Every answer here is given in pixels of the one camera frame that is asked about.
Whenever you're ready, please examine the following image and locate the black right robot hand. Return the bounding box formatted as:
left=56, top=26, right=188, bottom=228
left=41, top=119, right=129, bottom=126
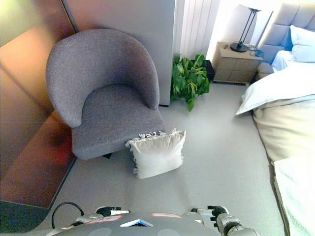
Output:
left=190, top=205, right=230, bottom=222

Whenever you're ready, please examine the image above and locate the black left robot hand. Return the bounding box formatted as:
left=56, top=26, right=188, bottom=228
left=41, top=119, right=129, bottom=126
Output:
left=95, top=206, right=130, bottom=217

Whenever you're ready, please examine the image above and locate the white fringed pillow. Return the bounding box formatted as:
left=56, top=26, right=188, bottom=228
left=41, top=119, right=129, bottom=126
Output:
left=125, top=127, right=187, bottom=179

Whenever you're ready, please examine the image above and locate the white bed pillow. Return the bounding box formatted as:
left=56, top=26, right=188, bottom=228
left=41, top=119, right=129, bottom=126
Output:
left=289, top=24, right=315, bottom=63

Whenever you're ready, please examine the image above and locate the grey robot torso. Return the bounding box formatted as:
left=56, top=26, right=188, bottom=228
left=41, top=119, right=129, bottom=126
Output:
left=56, top=212, right=222, bottom=236

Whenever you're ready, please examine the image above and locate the beige bed cover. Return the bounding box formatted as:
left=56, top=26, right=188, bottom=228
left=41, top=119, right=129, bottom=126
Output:
left=252, top=98, right=315, bottom=163

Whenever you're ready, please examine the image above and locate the blue plastic container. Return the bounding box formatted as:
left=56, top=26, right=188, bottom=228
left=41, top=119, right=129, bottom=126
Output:
left=0, top=24, right=77, bottom=209

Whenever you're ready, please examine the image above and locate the green potted plant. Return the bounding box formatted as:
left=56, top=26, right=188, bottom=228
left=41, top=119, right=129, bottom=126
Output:
left=170, top=54, right=211, bottom=113

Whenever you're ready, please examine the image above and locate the white duvet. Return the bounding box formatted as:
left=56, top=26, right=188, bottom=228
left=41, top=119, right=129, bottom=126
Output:
left=235, top=50, right=315, bottom=116

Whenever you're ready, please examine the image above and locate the black plant pot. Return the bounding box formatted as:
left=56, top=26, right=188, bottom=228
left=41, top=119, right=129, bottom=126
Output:
left=205, top=59, right=216, bottom=81

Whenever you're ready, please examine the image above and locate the beige bedside table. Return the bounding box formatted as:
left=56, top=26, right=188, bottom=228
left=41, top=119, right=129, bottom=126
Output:
left=213, top=41, right=263, bottom=84

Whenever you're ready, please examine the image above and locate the grey fabric armchair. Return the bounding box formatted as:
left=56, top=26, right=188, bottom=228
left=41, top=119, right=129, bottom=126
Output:
left=45, top=29, right=166, bottom=161

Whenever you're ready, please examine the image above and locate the black floor-style table lamp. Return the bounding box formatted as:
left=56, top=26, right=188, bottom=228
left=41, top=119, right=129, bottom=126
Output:
left=230, top=3, right=261, bottom=54

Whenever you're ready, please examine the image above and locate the white pleated curtain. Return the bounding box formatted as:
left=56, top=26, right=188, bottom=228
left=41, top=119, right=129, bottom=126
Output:
left=173, top=0, right=221, bottom=61

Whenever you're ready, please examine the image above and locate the grey tufted headboard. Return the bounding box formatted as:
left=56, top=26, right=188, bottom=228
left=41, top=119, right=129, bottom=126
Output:
left=255, top=2, right=315, bottom=74

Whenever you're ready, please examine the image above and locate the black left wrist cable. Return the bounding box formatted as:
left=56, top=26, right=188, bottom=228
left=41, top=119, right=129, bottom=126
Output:
left=51, top=201, right=86, bottom=229

